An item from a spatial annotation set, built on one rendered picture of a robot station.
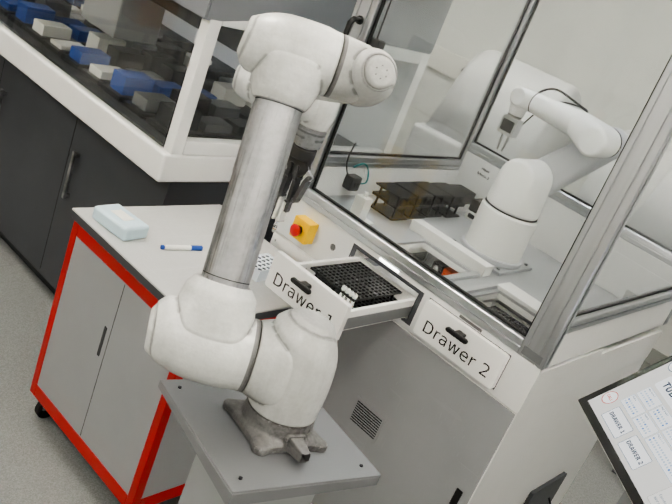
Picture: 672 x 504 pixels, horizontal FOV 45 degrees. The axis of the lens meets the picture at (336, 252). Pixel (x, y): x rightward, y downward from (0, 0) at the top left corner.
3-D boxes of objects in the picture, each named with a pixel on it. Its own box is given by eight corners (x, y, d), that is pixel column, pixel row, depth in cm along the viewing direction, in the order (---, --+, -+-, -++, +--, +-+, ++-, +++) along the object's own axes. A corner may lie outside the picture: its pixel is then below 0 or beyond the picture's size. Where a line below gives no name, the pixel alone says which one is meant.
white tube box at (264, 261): (256, 282, 242) (260, 271, 241) (236, 268, 246) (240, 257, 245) (282, 276, 252) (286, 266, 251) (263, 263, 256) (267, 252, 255)
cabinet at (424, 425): (406, 627, 247) (520, 417, 217) (203, 418, 302) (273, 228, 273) (549, 527, 319) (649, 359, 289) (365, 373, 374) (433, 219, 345)
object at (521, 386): (517, 414, 218) (541, 370, 213) (273, 228, 273) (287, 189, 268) (646, 357, 290) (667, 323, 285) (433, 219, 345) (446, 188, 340)
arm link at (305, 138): (313, 133, 220) (306, 153, 222) (333, 133, 227) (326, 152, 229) (289, 118, 224) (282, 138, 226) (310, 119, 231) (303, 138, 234)
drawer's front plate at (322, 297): (334, 342, 214) (348, 306, 210) (263, 284, 229) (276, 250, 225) (338, 341, 215) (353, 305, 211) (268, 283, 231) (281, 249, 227)
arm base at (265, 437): (264, 469, 162) (272, 446, 160) (220, 403, 178) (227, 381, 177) (337, 464, 173) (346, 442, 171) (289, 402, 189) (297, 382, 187)
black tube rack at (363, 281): (345, 319, 224) (354, 299, 221) (303, 286, 233) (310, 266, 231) (394, 310, 240) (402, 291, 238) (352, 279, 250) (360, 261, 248)
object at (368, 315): (336, 332, 215) (344, 313, 213) (273, 282, 229) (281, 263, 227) (422, 314, 246) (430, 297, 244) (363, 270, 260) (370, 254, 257)
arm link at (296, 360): (320, 436, 169) (358, 345, 163) (236, 415, 165) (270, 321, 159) (314, 394, 184) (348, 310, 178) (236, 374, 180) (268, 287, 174)
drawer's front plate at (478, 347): (490, 390, 221) (507, 357, 217) (412, 330, 237) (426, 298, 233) (493, 389, 222) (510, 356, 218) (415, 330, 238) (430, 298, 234)
